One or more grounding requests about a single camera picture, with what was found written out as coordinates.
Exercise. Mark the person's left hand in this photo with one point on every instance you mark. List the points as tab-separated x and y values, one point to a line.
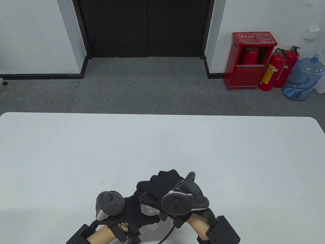
132	213

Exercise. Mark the person's right hand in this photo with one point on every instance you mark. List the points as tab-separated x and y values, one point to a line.
162	180

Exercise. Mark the clear mineral water bottle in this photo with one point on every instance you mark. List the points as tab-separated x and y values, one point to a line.
149	210

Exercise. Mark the person's left forearm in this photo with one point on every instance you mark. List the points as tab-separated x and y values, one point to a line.
101	235

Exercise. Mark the person's right forearm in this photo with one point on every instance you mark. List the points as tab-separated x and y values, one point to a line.
199	223

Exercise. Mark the blue water jug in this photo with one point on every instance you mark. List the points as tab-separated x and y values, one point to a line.
303	78

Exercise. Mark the black left hand controller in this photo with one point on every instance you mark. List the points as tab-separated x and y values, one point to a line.
110	202

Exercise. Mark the black hand controller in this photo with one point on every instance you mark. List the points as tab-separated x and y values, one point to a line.
110	202
176	203

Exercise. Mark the black right hand controller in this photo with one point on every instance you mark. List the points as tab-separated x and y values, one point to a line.
176	203

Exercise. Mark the short black baseboard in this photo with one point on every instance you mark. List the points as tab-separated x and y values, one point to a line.
215	75

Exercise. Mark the red fire extinguisher cabinet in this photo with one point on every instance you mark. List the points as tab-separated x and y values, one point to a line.
250	73

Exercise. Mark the red extinguisher yellow label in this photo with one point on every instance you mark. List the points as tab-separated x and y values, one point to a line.
269	73

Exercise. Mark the red extinguisher inside cabinet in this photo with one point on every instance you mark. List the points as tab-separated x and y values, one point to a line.
250	57

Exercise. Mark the black double door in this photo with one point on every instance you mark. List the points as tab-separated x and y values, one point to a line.
144	28

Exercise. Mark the long black baseboard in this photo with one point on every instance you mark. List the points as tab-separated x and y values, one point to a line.
40	76

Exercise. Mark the red fire extinguisher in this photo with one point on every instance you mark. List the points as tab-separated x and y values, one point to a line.
289	63

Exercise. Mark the small black white floor object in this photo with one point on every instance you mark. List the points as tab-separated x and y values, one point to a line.
4	82

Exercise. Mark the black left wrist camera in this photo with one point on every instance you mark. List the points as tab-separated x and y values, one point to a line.
80	235

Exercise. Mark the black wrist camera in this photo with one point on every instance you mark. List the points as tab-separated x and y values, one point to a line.
224	232
80	235

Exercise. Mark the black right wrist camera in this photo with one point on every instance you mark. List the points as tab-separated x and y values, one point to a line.
224	232

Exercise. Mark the white wall socket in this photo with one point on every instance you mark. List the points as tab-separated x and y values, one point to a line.
314	28

